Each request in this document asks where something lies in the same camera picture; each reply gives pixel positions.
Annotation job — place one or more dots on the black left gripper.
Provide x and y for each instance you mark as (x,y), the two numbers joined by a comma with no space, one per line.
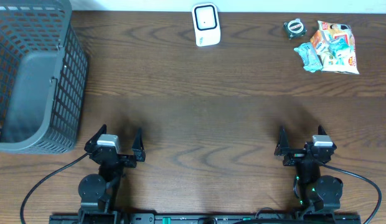
(141,155)

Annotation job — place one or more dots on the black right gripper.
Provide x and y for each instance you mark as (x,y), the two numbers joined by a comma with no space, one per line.
(282,146)

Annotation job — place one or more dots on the green wipes pack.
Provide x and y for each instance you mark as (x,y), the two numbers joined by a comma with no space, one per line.
(311,61)

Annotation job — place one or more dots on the yellow white snack bag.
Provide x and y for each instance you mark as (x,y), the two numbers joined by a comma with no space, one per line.
(347,64)

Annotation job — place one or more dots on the orange snack packet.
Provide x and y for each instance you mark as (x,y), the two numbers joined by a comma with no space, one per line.
(319,43)

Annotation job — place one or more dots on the teal tissue packet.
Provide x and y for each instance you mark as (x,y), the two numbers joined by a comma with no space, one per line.
(339,48)

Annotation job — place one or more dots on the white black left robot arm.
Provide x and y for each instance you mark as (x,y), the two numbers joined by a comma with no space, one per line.
(98,191)

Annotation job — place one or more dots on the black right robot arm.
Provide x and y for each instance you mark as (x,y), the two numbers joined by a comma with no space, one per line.
(318,194)

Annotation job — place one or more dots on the white barcode scanner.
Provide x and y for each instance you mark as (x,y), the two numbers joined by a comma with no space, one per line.
(206,24)

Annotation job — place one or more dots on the grey plastic mesh basket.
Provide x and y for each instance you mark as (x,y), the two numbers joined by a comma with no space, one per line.
(43,75)

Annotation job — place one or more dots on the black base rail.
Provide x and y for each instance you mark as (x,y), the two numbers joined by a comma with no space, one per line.
(150,218)

